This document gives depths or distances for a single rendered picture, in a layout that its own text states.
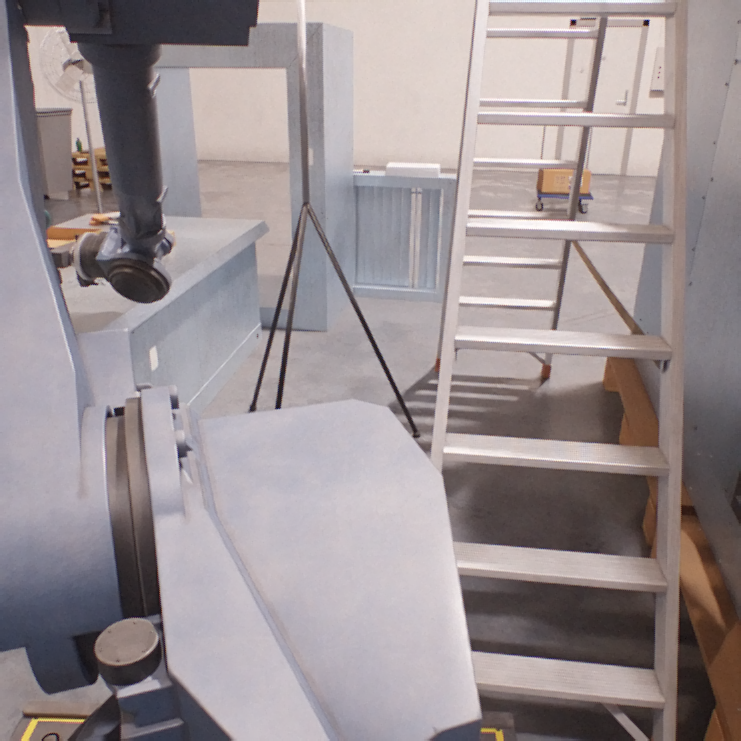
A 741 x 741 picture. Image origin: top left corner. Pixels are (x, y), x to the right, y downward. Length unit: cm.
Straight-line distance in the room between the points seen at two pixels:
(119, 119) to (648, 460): 130
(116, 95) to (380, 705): 128
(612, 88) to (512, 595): 986
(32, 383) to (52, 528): 16
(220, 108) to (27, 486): 1162
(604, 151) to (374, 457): 1065
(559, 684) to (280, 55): 300
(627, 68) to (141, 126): 1008
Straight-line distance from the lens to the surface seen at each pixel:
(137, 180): 172
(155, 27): 124
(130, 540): 73
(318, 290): 372
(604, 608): 203
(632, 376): 307
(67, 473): 74
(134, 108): 158
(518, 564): 144
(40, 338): 81
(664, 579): 150
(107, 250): 205
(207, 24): 124
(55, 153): 878
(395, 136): 1140
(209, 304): 296
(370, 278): 446
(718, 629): 183
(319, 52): 356
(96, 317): 218
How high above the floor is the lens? 132
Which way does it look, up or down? 24 degrees down
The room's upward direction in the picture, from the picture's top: 1 degrees clockwise
